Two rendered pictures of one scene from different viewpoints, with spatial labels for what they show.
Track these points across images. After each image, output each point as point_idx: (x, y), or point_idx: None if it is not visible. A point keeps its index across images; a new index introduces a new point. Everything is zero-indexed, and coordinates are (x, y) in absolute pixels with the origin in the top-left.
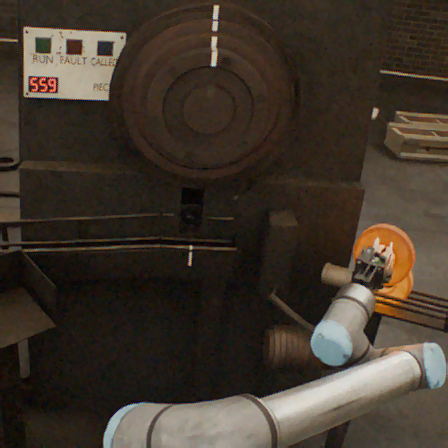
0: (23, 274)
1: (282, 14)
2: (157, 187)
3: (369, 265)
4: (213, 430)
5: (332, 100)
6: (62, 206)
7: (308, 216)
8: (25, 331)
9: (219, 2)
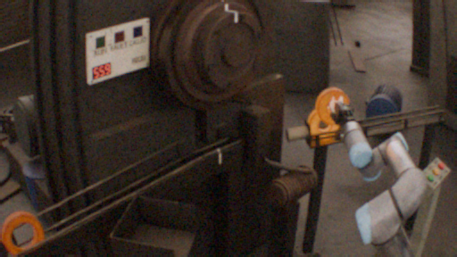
0: (142, 213)
1: None
2: (180, 119)
3: (347, 111)
4: (417, 183)
5: None
6: (126, 158)
7: (260, 104)
8: (184, 244)
9: None
